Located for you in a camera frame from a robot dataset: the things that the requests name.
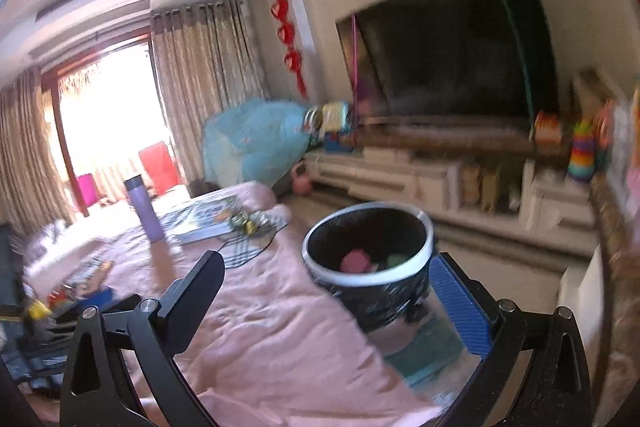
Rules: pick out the red hanging wall decoration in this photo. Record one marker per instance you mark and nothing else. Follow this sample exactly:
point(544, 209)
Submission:
point(287, 32)

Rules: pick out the beige patterned curtain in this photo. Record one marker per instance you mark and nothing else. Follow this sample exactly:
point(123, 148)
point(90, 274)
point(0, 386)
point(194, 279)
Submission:
point(200, 72)
point(30, 147)

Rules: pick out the green snack packet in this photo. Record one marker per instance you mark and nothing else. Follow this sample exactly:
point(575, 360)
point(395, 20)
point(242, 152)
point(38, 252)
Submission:
point(237, 221)

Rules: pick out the large white picture book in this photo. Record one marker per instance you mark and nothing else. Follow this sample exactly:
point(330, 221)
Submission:
point(200, 219)

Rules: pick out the pink thin pole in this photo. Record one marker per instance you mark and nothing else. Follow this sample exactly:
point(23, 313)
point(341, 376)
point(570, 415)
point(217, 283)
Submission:
point(356, 67)

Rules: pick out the plaid cloth with dark trim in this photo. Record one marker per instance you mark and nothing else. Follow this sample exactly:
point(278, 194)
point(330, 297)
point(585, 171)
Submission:
point(250, 249)

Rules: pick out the pink toy kettle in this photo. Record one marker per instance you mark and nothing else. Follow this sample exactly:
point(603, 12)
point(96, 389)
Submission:
point(301, 182)

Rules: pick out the gold snack packet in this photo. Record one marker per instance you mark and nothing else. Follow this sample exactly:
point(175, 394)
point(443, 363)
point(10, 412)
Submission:
point(252, 227)

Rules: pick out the purple thermos bottle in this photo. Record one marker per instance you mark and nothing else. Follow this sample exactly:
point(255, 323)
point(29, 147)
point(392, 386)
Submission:
point(147, 212)

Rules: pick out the green thin pole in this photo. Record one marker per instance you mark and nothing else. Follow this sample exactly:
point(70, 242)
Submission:
point(517, 62)

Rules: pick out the colourful toy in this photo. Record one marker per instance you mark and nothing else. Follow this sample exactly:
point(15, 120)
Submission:
point(332, 117)

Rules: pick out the orange toy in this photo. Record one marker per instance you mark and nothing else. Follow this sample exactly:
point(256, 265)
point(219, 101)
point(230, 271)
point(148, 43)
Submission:
point(547, 127)

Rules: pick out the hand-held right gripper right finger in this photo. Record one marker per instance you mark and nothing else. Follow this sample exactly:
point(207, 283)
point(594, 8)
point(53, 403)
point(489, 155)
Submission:
point(462, 302)

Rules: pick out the black television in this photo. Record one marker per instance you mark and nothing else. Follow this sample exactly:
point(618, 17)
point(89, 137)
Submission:
point(450, 52)

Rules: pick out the magenta stool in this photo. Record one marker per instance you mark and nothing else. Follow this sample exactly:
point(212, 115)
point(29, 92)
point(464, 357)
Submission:
point(86, 189)

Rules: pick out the red chair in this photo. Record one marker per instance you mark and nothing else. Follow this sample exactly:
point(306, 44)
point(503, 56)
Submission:
point(160, 167)

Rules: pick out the pink crumpled item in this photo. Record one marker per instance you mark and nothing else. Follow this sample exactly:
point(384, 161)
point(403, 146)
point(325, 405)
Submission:
point(355, 260)

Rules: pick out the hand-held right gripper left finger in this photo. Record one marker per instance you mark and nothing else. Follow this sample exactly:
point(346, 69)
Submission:
point(197, 302)

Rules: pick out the blue mesh tent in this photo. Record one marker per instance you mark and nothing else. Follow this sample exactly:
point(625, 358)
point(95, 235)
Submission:
point(255, 142)

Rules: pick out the white tv cabinet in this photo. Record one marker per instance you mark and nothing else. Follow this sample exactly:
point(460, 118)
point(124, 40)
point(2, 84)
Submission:
point(400, 177)

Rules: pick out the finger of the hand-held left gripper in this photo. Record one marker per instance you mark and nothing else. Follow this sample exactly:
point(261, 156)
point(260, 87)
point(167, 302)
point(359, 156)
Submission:
point(122, 301)
point(95, 297)

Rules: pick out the green box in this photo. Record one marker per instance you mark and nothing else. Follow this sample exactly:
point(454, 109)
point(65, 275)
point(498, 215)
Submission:
point(430, 347)

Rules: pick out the white-rimmed bin with black bag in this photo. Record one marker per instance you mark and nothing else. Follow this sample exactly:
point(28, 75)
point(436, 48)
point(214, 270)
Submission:
point(375, 302)

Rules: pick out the green crumpled item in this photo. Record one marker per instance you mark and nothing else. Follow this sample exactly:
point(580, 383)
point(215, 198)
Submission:
point(400, 260)

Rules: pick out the thin picture book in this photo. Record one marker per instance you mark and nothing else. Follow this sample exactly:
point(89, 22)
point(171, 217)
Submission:
point(90, 269)

